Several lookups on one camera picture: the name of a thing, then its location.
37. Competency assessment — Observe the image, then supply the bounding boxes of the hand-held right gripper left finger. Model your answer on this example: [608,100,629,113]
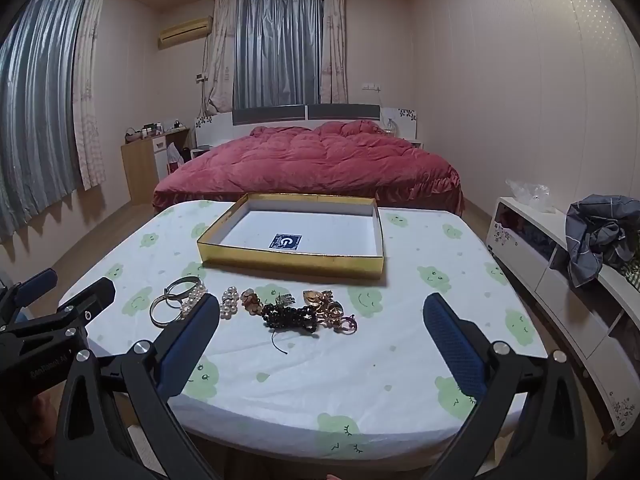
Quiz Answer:
[54,291,221,480]

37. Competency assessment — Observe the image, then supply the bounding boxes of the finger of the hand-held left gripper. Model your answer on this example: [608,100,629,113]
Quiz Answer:
[0,268,59,322]
[0,277,117,348]

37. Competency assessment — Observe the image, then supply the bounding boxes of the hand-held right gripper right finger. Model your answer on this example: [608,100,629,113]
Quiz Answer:
[422,292,589,480]

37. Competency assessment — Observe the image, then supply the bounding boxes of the silver bangle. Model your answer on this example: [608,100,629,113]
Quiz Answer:
[149,292,190,329]
[163,275,202,302]

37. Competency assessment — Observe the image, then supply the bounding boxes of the pearl bracelet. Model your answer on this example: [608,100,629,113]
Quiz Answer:
[177,280,209,317]

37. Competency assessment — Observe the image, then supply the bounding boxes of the pearl hair clip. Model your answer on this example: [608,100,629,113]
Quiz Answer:
[219,286,239,320]

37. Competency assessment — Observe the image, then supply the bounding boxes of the brown flower ornament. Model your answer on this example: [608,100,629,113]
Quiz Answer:
[240,288,265,315]

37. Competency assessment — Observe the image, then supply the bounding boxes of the black bead bracelet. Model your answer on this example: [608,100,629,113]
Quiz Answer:
[261,302,320,357]

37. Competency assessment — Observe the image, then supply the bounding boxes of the gold charm bracelet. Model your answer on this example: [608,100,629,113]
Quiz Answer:
[315,289,347,329]

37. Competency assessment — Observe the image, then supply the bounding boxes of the gold shallow cardboard box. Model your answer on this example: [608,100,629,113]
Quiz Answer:
[196,192,386,281]

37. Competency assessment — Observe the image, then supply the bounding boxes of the white low cabinet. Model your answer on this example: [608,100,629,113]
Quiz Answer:
[487,196,640,437]

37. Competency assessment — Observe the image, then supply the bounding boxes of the wooden desk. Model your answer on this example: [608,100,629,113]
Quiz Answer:
[120,127,192,206]

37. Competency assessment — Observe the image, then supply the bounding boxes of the clear plastic bag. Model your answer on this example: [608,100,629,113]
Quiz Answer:
[505,178,556,214]

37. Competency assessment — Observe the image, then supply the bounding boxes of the large grey side curtain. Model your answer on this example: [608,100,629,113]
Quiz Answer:
[0,0,94,242]

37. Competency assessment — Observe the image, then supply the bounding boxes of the grey crumpled clothes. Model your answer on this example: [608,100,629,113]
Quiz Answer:
[565,193,640,289]

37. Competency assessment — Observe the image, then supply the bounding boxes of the beige floral side curtain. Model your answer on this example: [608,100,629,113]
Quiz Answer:
[70,0,110,192]

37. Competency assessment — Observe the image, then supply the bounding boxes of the bed with red duvet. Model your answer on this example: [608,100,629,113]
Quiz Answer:
[152,120,465,217]

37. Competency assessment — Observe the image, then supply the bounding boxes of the white grey bed headboard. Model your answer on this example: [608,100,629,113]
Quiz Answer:
[194,103,419,149]

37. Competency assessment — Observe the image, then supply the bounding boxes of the grey window curtain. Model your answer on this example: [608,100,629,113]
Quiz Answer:
[232,0,324,112]

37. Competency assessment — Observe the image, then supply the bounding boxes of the beige wall air conditioner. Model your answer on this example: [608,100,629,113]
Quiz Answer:
[158,17,214,51]

